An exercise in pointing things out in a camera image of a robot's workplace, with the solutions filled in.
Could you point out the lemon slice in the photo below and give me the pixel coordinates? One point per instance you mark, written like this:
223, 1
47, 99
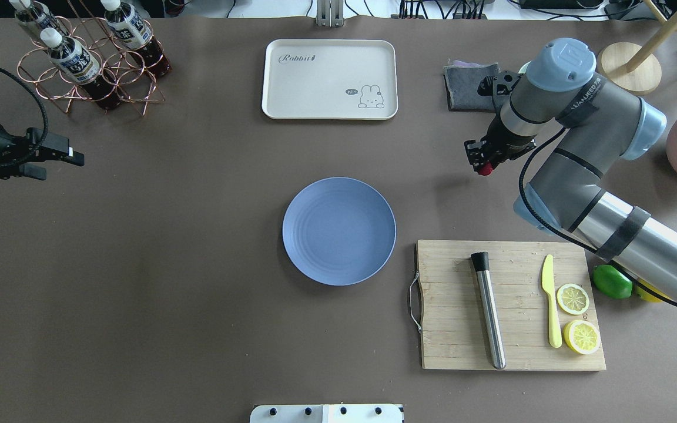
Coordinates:
581, 336
572, 299

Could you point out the drink bottle bottom left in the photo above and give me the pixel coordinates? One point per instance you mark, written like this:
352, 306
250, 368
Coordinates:
132, 31

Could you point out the lemon slice upper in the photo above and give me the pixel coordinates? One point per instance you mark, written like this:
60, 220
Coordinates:
581, 336

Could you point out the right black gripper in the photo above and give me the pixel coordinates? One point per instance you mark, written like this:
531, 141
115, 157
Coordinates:
505, 143

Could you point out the wooden cup stand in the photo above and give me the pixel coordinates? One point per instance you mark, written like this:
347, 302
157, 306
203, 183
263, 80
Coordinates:
633, 67

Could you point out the grey folded cloth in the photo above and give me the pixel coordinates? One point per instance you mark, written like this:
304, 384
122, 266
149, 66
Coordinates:
465, 86

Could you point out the green bowl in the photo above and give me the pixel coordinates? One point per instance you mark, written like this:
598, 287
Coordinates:
523, 68

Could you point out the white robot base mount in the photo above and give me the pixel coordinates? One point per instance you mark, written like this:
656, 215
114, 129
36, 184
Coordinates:
328, 413

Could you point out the red strawberry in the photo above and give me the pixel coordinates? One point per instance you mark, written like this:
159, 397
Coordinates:
485, 170

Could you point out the lemon slice lower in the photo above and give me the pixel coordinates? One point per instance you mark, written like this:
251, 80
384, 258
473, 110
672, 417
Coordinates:
572, 299

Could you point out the wooden cutting board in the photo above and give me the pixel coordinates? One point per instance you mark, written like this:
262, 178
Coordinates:
453, 333

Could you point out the drink bottle bottom right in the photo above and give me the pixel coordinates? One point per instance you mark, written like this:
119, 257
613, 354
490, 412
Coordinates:
33, 17

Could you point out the blue plate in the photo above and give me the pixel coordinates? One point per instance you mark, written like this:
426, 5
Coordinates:
339, 231

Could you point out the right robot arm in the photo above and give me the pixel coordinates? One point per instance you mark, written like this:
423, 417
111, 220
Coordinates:
604, 124

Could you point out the drink bottle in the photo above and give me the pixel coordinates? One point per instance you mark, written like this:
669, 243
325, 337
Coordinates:
33, 17
132, 31
82, 67

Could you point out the green lime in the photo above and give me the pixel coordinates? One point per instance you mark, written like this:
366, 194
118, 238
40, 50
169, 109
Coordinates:
612, 282

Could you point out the cream rabbit tray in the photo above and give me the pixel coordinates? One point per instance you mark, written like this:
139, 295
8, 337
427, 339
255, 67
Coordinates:
330, 79

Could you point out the yellow plastic knife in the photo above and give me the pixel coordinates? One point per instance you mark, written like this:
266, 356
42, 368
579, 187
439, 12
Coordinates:
548, 286

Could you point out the steel muddler black tip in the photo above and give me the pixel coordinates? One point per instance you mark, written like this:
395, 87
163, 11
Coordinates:
481, 264

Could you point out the drink bottle top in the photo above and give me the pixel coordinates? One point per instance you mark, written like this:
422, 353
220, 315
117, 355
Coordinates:
82, 67

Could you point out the copper wire bottle rack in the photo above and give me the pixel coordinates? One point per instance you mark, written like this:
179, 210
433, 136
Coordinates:
136, 86

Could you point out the yellow lemon upper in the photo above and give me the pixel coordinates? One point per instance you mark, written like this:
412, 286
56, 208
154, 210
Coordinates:
649, 293

